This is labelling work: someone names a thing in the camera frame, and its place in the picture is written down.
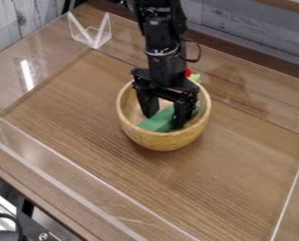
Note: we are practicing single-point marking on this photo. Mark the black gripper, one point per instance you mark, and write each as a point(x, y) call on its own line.
point(161, 81)

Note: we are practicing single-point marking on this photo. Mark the green rectangular block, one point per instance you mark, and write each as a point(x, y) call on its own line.
point(161, 121)

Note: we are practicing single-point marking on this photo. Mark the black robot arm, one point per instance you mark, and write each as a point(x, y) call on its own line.
point(161, 25)

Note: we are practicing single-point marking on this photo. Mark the brown wooden bowl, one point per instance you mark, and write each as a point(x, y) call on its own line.
point(156, 141)

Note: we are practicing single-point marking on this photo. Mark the red toy strawberry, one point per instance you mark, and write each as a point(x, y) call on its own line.
point(192, 76)

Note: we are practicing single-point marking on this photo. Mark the black device with logo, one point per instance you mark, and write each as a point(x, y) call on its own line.
point(39, 226)

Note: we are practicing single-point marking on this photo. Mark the clear acrylic enclosure wall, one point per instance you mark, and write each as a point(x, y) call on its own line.
point(228, 188)

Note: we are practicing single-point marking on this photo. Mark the clear acrylic corner bracket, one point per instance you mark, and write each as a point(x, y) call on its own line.
point(91, 36)

